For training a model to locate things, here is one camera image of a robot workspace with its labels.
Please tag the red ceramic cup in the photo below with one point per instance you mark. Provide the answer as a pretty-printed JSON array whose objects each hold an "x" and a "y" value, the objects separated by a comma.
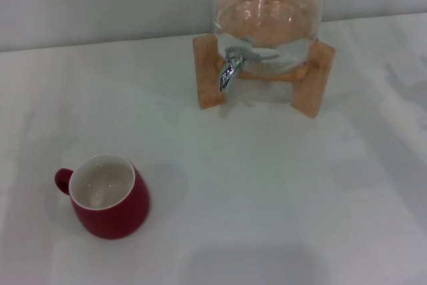
[{"x": 113, "y": 218}]

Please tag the chrome faucet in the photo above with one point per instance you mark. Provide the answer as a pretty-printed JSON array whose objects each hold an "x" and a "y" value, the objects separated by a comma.
[{"x": 227, "y": 73}]

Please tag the wooden dispenser stand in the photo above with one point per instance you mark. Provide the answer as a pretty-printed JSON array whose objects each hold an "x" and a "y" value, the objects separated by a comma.
[{"x": 208, "y": 74}]

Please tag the glass water dispenser jar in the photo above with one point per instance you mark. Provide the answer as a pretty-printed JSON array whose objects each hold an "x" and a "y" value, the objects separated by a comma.
[{"x": 267, "y": 14}]

